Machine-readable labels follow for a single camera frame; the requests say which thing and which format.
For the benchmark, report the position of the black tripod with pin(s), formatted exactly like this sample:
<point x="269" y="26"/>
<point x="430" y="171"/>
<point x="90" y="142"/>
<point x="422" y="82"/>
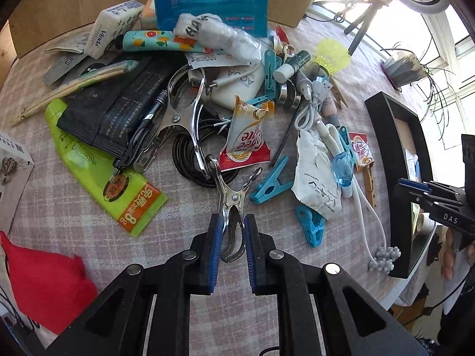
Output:
<point x="358" y="31"/>

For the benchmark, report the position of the green sachet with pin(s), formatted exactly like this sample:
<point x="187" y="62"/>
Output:
<point x="92" y="170"/>

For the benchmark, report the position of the black packet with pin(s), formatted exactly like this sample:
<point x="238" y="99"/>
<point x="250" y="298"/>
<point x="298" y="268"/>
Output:
<point x="111" y="100"/>

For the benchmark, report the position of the black zip tie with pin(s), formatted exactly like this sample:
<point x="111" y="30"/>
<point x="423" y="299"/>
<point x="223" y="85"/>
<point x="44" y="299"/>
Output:
<point x="284" y="141"/>

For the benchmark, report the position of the black pen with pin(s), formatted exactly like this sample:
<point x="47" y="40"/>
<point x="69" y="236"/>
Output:
<point x="148" y="118"/>

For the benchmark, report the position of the small silver metal clip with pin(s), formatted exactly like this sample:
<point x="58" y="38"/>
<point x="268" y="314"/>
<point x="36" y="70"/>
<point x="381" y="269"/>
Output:
<point x="230" y="200"/>

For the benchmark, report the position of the white squeeze tube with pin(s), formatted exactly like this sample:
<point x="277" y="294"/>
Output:
<point x="237" y="85"/>

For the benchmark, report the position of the white paper sachet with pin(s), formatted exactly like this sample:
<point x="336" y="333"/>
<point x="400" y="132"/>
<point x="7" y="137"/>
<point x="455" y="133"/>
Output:
<point x="70" y="42"/>

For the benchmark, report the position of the person's right hand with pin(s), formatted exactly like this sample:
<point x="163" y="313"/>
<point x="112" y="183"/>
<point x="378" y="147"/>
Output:
<point x="451" y="256"/>

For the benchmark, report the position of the silver foil packet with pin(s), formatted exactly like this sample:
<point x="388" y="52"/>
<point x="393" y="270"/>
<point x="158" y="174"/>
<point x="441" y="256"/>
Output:
<point x="59" y="70"/>

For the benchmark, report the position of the green lip balm stick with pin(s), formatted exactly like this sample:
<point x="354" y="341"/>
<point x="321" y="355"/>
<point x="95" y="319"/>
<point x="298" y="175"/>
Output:
<point x="293" y="65"/>

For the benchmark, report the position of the blue bubble mailer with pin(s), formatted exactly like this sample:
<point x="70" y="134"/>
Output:
<point x="211" y="7"/>

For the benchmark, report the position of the blue clothes peg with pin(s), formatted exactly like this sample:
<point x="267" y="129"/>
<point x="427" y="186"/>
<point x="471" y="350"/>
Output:
<point x="311" y="226"/>
<point x="270" y="74"/>
<point x="271" y="183"/>

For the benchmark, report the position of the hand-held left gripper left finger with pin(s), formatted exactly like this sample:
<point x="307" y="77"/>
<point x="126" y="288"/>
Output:
<point x="215" y="252"/>

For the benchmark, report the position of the wooden clothes peg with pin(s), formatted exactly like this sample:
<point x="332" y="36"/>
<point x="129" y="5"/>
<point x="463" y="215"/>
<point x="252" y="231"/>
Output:
<point x="370" y="187"/>
<point x="339" y="94"/>

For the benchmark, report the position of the yellow shuttlecock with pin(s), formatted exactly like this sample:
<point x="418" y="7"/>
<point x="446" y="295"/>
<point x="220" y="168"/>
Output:
<point x="334" y="53"/>

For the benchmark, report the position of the white plastic bag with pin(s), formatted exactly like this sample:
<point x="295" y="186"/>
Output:
<point x="222" y="37"/>

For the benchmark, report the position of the teal tube orange print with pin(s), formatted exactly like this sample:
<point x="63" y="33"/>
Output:
<point x="156" y="40"/>

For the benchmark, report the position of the pink tube grey cap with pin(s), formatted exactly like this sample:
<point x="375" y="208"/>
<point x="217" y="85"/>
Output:
<point x="330" y="109"/>

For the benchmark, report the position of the red pouch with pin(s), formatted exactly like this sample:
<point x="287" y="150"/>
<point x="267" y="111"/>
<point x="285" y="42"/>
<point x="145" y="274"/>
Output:
<point x="44" y="289"/>

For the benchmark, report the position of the white paper packet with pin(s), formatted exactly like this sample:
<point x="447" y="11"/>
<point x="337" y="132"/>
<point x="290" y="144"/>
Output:
<point x="315" y="178"/>

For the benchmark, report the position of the translucent blue clip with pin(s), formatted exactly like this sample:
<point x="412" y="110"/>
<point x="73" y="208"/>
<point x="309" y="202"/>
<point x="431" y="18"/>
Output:
<point x="343" y="170"/>

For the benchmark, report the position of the white floral card box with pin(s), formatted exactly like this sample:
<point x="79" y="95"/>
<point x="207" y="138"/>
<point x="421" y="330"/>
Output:
<point x="11" y="178"/>

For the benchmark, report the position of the large silver metal clamp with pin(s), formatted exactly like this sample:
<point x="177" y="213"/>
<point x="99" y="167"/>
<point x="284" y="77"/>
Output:
<point x="174" y="122"/>

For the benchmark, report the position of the silver round tin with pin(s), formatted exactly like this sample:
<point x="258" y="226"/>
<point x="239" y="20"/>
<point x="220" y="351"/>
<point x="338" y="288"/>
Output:
<point x="291" y="96"/>

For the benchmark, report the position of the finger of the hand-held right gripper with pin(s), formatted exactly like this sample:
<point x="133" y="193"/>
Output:
<point x="426" y="186"/>
<point x="426" y="201"/>

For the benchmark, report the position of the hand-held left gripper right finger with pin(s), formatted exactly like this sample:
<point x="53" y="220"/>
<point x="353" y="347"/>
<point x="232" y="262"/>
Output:
<point x="249" y="252"/>

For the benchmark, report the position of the plaid cloth desktop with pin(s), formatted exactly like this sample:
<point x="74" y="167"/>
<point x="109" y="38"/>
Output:
<point x="178" y="226"/>

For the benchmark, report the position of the wooden board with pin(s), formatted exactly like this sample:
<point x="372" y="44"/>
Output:
<point x="74" y="0"/>

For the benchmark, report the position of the wrapped chopsticks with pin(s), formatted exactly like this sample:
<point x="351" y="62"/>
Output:
<point x="74" y="86"/>

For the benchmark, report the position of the tissue pack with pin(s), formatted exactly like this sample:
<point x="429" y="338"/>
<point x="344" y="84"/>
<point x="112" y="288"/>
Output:
<point x="107" y="26"/>

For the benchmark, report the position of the small coffee creamer sachet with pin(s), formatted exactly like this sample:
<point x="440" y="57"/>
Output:
<point x="362" y="148"/>

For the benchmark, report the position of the black framed box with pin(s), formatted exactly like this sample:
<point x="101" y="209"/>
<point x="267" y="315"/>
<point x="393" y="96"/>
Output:
<point x="387" y="126"/>

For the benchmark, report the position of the potted plant grey pot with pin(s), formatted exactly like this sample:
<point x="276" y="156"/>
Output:
<point x="402" y="68"/>

